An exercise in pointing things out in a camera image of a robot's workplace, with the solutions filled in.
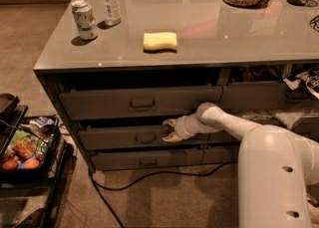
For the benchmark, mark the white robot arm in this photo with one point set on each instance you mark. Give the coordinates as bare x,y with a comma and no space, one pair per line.
275,165

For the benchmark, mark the crumpled white paper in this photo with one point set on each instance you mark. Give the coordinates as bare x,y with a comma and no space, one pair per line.
309,78

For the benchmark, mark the black cart frame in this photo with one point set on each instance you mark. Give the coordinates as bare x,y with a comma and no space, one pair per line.
34,204

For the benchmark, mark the grey counter cabinet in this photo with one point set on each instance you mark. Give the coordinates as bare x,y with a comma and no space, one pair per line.
217,45

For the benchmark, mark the yellow sponge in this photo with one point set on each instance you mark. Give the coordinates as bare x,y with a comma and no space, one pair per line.
160,41

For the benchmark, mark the dark tray on cart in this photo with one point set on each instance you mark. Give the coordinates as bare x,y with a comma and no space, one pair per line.
8,103

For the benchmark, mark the black bin of snacks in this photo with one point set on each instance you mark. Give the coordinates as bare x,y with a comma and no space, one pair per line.
28,148

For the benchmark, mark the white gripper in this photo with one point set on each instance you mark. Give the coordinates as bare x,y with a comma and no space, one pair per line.
179,129

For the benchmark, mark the green white soda can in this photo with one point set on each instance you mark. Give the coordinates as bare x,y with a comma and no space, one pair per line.
84,19

